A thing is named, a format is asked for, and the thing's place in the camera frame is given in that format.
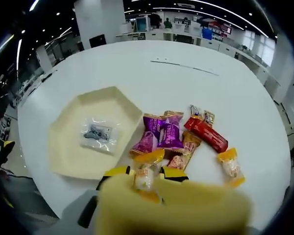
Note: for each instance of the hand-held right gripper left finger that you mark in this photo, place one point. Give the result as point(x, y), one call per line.
point(72, 210)

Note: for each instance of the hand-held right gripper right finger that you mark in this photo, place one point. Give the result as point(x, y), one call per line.
point(174, 175)

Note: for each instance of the orange yellow food packet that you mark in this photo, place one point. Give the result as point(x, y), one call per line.
point(145, 176)
point(231, 166)

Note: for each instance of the orange brown food packet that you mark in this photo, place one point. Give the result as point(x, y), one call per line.
point(189, 147)

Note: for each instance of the long red food packet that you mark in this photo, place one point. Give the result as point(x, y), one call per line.
point(208, 134)

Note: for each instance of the cream hexagonal container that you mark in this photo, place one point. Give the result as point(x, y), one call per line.
point(68, 147)

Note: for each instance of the silver food packet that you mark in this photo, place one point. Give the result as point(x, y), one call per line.
point(195, 111)

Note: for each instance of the clear packet black food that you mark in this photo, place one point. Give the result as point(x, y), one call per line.
point(98, 133)

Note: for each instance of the table socket strip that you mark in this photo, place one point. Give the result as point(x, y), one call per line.
point(176, 64)

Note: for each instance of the row of white desks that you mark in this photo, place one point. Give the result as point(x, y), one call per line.
point(171, 34)

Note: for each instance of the blue storage box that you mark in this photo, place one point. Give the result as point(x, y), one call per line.
point(206, 33)

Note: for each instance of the white box blue panel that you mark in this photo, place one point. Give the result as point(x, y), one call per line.
point(142, 24)

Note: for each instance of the wide white column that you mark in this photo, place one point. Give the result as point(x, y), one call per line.
point(100, 22)

